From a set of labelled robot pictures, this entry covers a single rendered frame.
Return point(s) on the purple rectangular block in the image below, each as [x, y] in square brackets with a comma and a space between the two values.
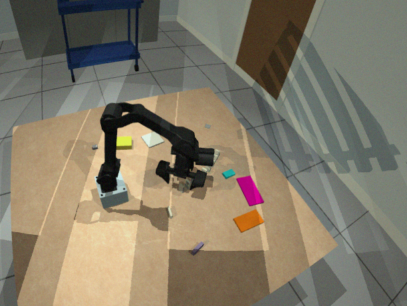
[197, 248]

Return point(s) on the teal flat block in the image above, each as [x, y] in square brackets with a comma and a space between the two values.
[228, 174]

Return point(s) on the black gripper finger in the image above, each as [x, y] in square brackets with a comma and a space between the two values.
[192, 186]
[166, 178]

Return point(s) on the yellow rectangular block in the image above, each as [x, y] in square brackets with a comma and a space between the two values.
[124, 143]

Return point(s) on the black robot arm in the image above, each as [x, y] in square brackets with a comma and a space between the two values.
[184, 143]

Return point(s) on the pale white flat tile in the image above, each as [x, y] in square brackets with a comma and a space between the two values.
[152, 139]

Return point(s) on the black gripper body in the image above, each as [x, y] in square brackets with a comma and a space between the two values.
[181, 172]

